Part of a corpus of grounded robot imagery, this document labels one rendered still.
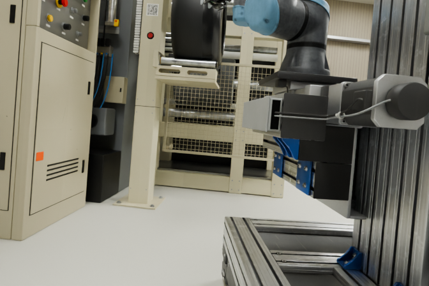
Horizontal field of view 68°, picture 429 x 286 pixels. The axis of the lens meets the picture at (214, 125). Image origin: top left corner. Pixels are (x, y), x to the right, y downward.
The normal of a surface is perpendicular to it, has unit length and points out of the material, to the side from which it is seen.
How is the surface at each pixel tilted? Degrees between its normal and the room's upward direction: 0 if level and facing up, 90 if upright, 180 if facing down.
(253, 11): 98
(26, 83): 90
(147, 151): 90
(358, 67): 90
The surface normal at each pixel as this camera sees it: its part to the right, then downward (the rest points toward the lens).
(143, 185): -0.07, 0.01
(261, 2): -0.86, 0.07
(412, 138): -0.99, -0.08
